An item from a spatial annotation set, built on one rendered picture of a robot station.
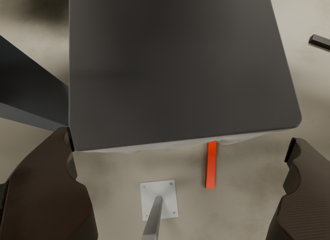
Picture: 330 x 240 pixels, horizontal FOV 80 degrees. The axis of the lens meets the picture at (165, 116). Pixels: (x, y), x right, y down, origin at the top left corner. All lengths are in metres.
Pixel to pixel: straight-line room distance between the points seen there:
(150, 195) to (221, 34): 1.07
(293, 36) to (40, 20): 1.94
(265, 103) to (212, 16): 0.22
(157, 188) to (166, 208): 0.13
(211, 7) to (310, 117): 1.29
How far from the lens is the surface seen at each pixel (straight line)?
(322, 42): 1.89
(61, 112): 0.98
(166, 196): 1.33
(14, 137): 1.68
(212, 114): 0.39
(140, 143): 0.38
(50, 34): 1.85
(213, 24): 0.48
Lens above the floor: 1.32
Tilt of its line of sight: 77 degrees down
